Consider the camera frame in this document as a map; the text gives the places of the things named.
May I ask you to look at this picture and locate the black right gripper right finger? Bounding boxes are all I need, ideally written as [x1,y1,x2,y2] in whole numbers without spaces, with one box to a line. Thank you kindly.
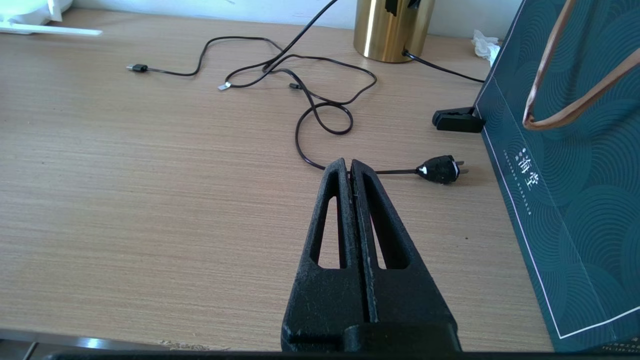
[350,159,462,352]

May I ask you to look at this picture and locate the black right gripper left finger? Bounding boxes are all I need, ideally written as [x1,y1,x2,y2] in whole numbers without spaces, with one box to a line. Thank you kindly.
[281,158,370,352]

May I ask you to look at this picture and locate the white router with antennas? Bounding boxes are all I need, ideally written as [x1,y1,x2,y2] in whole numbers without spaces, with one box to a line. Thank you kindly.
[0,0,103,37]

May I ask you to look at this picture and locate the black clip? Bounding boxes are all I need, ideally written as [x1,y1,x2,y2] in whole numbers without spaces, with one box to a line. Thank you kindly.
[432,106,487,134]

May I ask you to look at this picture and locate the crumpled white tissue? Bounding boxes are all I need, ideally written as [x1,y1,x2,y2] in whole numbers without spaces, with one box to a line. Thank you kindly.
[471,29,502,67]

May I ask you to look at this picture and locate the brass desk lamp wooden head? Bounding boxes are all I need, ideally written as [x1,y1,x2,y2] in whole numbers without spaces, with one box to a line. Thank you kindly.
[353,0,436,64]

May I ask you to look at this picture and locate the black lamp power cable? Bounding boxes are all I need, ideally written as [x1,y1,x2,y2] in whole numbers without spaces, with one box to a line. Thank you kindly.
[262,0,470,186]

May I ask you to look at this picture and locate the black lamp base cable loop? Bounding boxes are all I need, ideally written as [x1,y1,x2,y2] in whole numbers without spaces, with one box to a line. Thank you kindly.
[402,49,487,84]

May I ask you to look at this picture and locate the black usb charging cable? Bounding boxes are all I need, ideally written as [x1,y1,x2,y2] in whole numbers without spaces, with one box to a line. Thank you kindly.
[126,36,377,107]

